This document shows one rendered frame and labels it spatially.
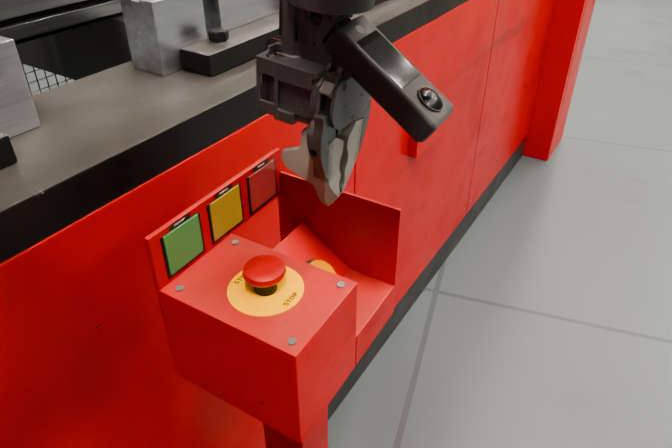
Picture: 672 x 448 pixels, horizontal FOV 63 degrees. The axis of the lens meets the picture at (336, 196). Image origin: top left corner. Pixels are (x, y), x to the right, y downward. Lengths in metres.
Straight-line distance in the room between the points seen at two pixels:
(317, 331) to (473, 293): 1.26
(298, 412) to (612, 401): 1.13
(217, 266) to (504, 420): 1.00
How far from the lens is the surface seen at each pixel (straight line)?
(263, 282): 0.50
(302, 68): 0.47
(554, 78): 2.35
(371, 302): 0.62
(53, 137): 0.65
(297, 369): 0.49
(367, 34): 0.47
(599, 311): 1.78
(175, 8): 0.77
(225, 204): 0.58
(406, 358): 1.51
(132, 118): 0.66
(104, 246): 0.62
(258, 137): 0.74
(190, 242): 0.55
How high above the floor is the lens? 1.14
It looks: 33 degrees down
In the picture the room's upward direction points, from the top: straight up
